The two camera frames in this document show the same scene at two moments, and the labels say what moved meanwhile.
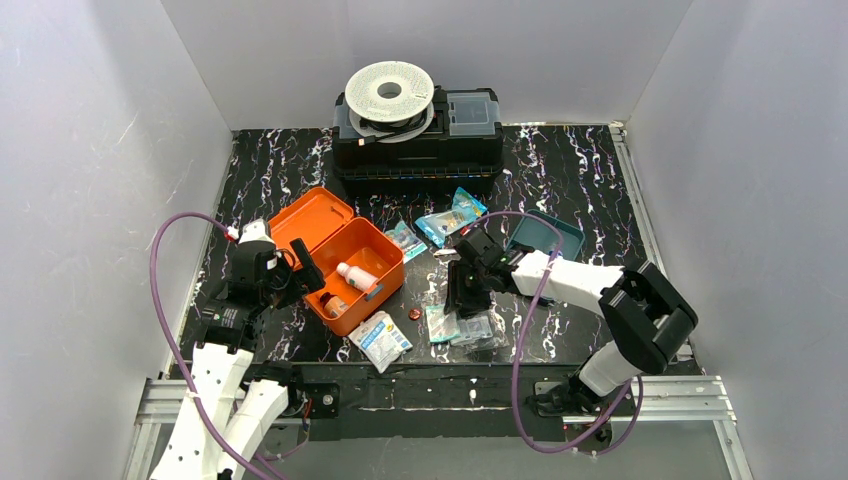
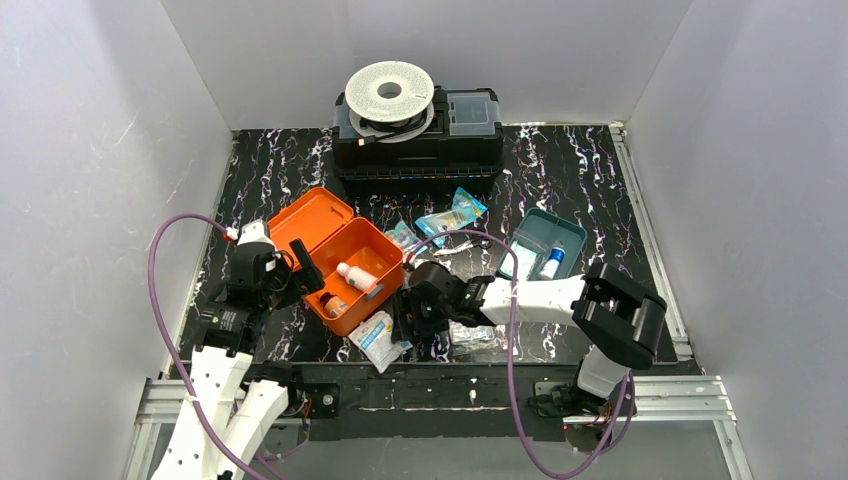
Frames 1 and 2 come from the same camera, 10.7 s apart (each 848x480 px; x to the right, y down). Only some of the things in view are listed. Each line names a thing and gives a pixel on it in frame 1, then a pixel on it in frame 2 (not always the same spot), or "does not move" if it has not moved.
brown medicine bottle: x=333 y=303 does not move
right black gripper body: x=466 y=285 -> x=411 y=312
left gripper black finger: x=311 y=276 does not move
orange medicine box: x=359 y=262 does not move
